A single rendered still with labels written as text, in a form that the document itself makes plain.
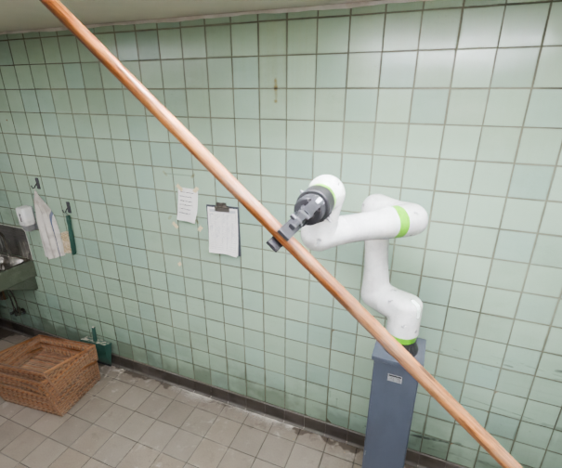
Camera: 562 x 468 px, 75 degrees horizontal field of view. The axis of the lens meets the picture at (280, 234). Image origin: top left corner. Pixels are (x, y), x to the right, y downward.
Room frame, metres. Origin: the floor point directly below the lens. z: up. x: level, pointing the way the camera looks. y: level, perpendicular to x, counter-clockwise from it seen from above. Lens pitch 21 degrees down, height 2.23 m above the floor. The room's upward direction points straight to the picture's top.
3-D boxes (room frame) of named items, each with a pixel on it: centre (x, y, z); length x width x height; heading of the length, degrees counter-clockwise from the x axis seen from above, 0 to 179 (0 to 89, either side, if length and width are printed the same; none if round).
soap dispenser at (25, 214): (2.79, 2.03, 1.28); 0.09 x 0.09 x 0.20; 68
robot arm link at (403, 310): (1.32, -0.51, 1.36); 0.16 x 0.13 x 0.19; 32
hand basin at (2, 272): (2.80, 2.42, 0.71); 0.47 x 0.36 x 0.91; 68
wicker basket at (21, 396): (2.26, 1.82, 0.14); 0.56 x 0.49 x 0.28; 74
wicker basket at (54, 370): (2.26, 1.81, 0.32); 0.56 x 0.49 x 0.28; 76
